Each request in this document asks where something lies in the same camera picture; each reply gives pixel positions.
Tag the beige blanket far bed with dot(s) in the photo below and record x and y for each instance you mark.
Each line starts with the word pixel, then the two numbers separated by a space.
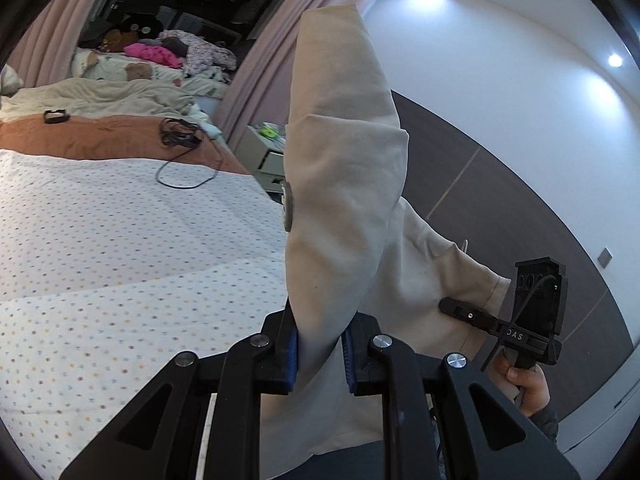
pixel 114 85

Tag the white floral bed sheet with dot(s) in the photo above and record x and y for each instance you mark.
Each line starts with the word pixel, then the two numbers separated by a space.
pixel 108 269

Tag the white bedside cabinet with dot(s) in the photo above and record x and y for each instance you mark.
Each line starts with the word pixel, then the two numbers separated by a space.
pixel 262 158

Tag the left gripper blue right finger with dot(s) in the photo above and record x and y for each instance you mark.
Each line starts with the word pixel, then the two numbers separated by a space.
pixel 362 374

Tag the pink cloth on far bed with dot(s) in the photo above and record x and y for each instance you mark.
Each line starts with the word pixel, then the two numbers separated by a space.
pixel 155 54

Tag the left pink curtain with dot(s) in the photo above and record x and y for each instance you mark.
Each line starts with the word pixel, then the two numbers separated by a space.
pixel 44 53

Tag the rust orange quilt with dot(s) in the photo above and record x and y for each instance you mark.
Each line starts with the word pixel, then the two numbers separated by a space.
pixel 112 137

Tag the person right hand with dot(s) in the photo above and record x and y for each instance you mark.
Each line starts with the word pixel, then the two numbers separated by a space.
pixel 532 384

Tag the small black device on quilt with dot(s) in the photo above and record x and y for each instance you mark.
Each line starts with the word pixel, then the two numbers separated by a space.
pixel 53 117

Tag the right pink curtain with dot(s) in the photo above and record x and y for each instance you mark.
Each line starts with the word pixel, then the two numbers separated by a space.
pixel 261 89

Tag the pink curtain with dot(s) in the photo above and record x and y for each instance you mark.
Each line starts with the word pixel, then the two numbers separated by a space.
pixel 261 89
pixel 44 53

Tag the white plush pillow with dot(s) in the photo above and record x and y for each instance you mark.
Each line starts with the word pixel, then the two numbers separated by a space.
pixel 10 81

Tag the beige jacket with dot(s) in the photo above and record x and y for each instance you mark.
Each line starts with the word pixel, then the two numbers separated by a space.
pixel 355 244

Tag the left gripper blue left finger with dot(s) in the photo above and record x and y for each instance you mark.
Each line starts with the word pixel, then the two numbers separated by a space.
pixel 279 365

